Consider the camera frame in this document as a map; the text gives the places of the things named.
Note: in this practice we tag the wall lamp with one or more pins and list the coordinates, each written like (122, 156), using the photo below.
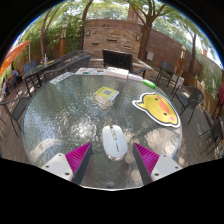
(138, 37)
(88, 33)

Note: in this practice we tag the orange umbrella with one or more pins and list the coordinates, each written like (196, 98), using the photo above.
(13, 55)

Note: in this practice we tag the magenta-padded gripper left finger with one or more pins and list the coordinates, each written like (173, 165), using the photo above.
(78, 160)

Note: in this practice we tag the yellow duck mouse pad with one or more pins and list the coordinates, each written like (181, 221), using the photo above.
(156, 108)

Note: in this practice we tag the black slatted chair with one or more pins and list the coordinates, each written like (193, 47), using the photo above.
(116, 60)

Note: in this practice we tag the large tree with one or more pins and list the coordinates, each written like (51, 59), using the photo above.
(145, 36)

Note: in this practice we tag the brick raised basin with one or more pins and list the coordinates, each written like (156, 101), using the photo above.
(96, 62)

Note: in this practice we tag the dark wicker chair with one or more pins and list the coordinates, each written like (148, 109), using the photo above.
(71, 66)
(75, 54)

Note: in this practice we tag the patterned grey strip card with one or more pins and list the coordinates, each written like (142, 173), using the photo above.
(61, 77)

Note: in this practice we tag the small white box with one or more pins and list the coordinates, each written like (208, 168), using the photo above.
(135, 77)

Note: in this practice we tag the white computer mouse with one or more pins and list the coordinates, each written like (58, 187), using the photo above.
(114, 143)

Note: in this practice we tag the colourful printed leaflet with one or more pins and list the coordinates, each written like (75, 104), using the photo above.
(90, 71)

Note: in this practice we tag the small green box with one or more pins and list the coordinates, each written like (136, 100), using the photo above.
(149, 84)

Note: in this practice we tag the wooden lamp post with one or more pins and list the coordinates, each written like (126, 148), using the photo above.
(181, 60)
(63, 40)

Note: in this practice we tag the yellow square card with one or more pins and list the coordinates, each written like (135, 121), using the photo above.
(106, 93)

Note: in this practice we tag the grey wall utility box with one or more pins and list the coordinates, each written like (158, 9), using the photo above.
(150, 56)

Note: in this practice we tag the white bag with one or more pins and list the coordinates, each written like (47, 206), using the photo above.
(179, 82)

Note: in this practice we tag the black metal chair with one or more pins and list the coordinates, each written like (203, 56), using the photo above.
(18, 106)
(216, 131)
(166, 68)

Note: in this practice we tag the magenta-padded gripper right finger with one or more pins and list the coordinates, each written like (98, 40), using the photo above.
(148, 161)

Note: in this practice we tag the blue chair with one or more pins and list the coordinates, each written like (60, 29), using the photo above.
(29, 66)

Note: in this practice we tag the wooden slat fence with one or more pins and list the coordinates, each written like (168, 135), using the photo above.
(200, 91)

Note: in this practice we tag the black mesh chair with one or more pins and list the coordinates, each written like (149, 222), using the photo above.
(190, 98)

